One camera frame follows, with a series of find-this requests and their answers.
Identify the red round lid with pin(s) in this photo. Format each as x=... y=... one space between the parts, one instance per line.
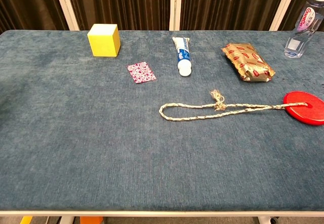
x=309 y=114

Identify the pink patterned card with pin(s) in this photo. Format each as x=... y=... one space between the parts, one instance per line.
x=141 y=72

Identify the white blue toothpaste tube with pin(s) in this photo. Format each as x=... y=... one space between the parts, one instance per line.
x=182 y=54

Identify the blue table cloth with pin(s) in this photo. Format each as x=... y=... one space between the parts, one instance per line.
x=101 y=145

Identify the yellow cube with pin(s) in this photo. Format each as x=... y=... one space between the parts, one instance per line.
x=103 y=43

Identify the gold red snack packet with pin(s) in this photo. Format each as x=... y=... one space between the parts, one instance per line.
x=249 y=62

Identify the dark brown curtain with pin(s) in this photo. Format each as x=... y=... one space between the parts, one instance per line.
x=121 y=4

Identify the orange box under table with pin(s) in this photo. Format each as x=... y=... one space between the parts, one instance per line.
x=91 y=220

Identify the clear plastic water bottle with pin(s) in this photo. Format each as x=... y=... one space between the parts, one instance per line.
x=302 y=32

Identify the white frame post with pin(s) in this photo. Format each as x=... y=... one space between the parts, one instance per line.
x=283 y=6
x=175 y=6
x=66 y=6

